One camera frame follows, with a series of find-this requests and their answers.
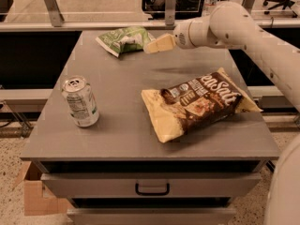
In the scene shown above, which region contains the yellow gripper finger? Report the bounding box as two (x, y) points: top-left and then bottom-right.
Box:
(143, 39), (175, 53)
(157, 33), (175, 44)

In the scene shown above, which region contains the grey drawer cabinet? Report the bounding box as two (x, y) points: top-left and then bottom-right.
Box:
(22, 31), (279, 225)

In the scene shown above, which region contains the cardboard box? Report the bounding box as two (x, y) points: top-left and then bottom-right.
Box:
(13, 161), (72, 216)

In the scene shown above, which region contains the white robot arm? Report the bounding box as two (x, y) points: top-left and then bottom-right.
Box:
(144, 2), (300, 225)

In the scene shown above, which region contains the white soda can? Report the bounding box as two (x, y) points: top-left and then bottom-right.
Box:
(62, 76), (99, 128)

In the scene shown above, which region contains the black drawer handle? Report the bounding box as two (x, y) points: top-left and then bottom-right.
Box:
(135, 183), (170, 196)

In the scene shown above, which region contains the green jalapeno chip bag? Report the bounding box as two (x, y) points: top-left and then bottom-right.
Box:
(96, 26), (155, 57)

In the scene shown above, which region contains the brown and yellow chip bag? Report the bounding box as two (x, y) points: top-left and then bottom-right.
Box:
(142, 67), (261, 143)

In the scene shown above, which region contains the metal railing with posts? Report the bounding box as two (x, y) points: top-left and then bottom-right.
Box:
(0, 0), (300, 31)

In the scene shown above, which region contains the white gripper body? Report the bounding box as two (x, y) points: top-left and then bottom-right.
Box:
(173, 19), (195, 49)

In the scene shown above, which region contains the black rolling chair base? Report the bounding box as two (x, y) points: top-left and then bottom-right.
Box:
(262, 0), (295, 15)

